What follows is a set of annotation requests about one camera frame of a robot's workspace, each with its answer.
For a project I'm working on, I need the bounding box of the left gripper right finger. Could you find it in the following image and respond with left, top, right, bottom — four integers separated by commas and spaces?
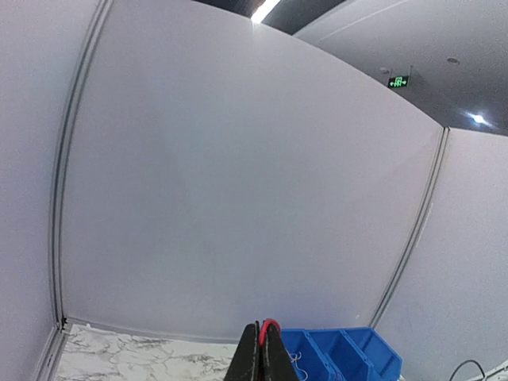
261, 323, 296, 381

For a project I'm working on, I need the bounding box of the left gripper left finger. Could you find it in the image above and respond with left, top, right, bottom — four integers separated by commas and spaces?
224, 321, 260, 381

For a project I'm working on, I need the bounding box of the white wire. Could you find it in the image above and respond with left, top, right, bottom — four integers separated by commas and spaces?
288, 351, 310, 380

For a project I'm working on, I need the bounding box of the coloured wire bundle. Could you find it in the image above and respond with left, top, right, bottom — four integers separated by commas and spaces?
258, 317, 281, 347

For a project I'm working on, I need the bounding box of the left blue storage bin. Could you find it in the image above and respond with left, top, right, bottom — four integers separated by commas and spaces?
282, 329, 334, 381

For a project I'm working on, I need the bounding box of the blue storage bin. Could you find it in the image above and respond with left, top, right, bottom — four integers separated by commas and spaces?
309, 328, 372, 381
345, 327, 402, 381
282, 329, 334, 381

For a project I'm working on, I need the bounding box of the middle blue storage bin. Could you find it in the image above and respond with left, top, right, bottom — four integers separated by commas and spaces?
309, 328, 372, 381

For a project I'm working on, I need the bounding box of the right blue storage bin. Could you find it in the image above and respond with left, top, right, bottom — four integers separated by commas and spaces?
345, 327, 402, 381

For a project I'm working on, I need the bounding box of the green exit sign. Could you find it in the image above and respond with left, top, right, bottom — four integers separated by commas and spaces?
387, 75, 410, 89

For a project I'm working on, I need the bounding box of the ceiling light strip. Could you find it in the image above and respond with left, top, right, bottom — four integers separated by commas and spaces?
251, 0, 280, 23

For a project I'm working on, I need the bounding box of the right aluminium corner post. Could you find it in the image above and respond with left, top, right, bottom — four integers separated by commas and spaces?
369, 126, 451, 329

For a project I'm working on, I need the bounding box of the aluminium corner post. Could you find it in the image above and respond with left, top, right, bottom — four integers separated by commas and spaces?
369, 126, 451, 329
32, 1, 114, 380

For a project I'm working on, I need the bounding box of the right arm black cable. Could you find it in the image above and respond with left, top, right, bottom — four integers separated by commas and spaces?
448, 359, 487, 381

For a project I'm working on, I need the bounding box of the left aluminium corner post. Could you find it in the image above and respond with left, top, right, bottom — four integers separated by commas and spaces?
32, 1, 114, 380

